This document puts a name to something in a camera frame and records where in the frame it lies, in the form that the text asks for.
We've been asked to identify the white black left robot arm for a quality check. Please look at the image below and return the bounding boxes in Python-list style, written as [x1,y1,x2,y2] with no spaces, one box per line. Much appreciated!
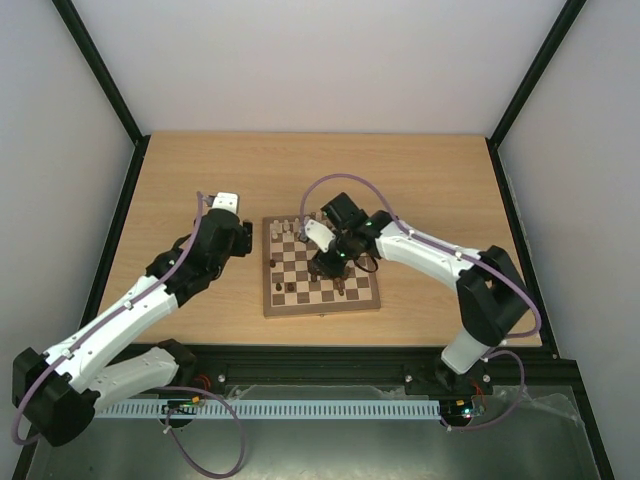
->
[11,193,252,446]

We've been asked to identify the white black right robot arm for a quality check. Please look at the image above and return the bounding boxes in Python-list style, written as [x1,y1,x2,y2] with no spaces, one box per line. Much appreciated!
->
[301,192,537,392]

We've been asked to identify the pile of dark chess pieces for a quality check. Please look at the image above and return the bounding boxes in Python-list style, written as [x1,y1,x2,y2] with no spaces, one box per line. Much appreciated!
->
[309,266,351,296]

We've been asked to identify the row of light chess pieces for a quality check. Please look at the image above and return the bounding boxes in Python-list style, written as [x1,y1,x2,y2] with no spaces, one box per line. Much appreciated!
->
[268,215,303,241]

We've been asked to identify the wooden chess board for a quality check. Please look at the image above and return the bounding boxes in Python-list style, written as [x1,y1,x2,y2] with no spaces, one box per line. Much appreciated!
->
[261,216,381,318]

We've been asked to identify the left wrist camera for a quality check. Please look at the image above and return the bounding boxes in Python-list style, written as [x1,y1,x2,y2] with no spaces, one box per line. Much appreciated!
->
[210,192,239,215]

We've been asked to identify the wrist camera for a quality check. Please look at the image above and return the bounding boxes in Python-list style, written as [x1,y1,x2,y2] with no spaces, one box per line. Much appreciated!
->
[210,192,239,215]
[299,219,336,253]

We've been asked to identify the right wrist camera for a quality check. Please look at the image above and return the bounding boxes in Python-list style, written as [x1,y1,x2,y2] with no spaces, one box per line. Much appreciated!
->
[299,219,336,253]

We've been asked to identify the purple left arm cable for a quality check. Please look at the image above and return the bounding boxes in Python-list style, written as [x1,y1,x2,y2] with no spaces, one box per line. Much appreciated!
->
[10,191,207,446]

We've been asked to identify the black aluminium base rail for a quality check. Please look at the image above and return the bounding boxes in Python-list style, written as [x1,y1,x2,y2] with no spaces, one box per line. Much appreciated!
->
[171,345,584,398]

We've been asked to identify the light blue slotted cable duct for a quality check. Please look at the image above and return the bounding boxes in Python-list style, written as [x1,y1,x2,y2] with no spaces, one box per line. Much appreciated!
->
[96,398,441,421]

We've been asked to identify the black frame post left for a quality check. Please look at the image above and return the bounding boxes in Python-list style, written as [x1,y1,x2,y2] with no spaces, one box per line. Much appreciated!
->
[52,0,149,146]

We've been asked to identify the black frame post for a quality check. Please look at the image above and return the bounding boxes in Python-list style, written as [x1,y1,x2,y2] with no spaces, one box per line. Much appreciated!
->
[52,0,149,146]
[487,0,589,149]

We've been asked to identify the black frame post right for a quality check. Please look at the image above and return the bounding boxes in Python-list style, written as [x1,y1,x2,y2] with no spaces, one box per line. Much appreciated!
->
[487,0,589,149]

